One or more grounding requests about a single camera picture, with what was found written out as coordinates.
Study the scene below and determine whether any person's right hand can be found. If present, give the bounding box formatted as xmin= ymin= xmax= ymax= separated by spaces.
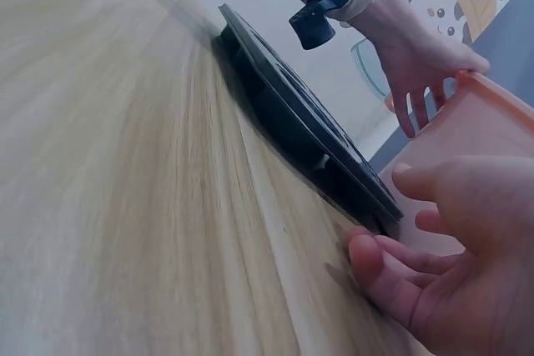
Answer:
xmin=347 ymin=154 xmax=534 ymax=356

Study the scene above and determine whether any person's left hand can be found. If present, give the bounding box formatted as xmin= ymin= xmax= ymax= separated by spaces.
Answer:
xmin=361 ymin=0 xmax=491 ymax=139

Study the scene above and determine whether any orange translucent plastic container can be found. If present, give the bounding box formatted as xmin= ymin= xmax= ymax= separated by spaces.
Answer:
xmin=384 ymin=68 xmax=534 ymax=258

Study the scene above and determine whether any black flat platform scale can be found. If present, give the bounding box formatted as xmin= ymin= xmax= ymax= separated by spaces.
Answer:
xmin=215 ymin=3 xmax=405 ymax=237

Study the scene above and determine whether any black wrist band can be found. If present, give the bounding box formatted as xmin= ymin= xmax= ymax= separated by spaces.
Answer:
xmin=288 ymin=0 xmax=356 ymax=51

